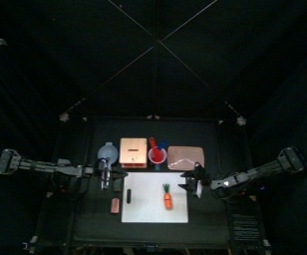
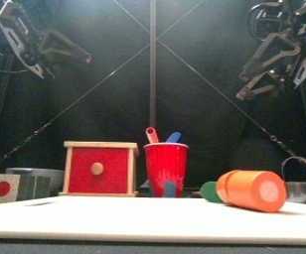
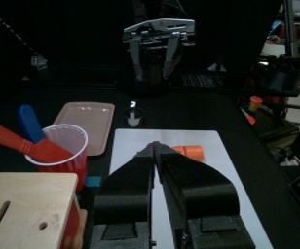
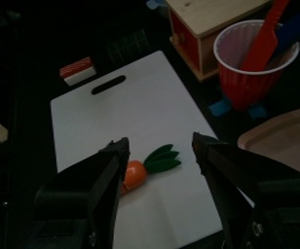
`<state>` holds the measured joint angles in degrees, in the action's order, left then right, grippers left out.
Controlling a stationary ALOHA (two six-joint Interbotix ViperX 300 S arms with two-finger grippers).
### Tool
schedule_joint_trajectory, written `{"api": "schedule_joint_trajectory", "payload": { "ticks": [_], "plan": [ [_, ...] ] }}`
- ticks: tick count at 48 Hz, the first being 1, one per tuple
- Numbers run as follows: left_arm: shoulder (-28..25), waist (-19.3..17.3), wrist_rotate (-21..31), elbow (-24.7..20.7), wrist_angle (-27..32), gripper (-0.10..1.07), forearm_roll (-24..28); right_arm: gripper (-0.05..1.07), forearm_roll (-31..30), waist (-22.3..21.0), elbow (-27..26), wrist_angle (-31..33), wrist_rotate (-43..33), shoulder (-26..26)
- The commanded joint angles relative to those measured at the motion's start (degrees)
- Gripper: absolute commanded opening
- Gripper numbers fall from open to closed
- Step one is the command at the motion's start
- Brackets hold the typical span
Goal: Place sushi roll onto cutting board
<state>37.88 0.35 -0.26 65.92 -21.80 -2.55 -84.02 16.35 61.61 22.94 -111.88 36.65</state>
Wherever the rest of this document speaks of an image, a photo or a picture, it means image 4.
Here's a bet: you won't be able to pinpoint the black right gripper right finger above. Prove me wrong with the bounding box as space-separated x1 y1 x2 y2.
191 131 300 249

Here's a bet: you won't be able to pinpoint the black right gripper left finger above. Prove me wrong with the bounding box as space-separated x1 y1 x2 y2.
26 136 132 249

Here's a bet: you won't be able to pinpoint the red white toy nigiri sushi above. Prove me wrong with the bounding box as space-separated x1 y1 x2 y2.
60 56 98 87

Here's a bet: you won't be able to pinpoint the orange toy carrot green leaves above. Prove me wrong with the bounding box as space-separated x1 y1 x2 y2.
121 143 183 196

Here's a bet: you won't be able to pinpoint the tan plastic tray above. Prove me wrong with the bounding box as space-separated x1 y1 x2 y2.
236 104 300 186

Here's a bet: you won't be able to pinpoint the blue tape piece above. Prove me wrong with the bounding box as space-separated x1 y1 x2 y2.
248 104 269 120

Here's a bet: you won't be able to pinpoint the blue toy base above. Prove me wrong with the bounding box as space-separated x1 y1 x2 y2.
208 97 233 118

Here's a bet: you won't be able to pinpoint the red plastic cup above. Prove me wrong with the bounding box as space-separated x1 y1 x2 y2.
213 18 300 112

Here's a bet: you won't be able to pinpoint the red plastic utensil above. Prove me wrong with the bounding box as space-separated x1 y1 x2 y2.
240 0 291 72

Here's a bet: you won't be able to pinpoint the blue plastic utensil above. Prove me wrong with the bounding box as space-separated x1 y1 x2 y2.
271 2 300 62

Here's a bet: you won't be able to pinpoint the wooden box with red side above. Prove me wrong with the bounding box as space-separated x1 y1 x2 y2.
165 0 275 82

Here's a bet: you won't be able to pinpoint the small light blue object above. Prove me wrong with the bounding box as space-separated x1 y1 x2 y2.
147 0 169 10

